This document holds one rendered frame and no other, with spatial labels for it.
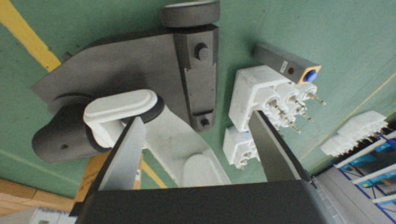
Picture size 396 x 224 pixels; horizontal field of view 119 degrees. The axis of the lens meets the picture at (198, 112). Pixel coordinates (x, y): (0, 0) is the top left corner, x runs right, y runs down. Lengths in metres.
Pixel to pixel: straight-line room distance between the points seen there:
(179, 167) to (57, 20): 0.64
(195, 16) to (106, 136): 0.43
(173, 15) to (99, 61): 0.27
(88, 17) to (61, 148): 0.45
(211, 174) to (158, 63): 0.39
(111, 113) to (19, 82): 0.54
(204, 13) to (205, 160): 0.38
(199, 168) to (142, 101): 0.25
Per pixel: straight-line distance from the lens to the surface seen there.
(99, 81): 0.55
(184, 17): 0.44
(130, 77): 0.51
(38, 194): 1.79
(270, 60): 0.72
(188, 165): 0.23
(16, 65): 0.85
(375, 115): 3.22
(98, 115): 0.43
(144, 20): 0.62
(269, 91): 0.71
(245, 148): 1.09
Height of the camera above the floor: 0.62
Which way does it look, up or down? 45 degrees down
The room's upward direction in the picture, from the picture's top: 158 degrees clockwise
